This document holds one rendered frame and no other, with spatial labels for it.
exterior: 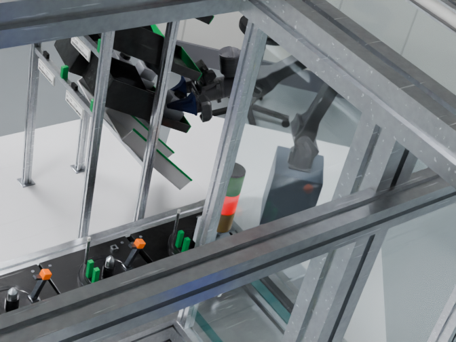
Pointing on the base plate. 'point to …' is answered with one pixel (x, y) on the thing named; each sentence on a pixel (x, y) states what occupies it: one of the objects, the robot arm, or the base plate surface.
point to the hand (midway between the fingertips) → (176, 98)
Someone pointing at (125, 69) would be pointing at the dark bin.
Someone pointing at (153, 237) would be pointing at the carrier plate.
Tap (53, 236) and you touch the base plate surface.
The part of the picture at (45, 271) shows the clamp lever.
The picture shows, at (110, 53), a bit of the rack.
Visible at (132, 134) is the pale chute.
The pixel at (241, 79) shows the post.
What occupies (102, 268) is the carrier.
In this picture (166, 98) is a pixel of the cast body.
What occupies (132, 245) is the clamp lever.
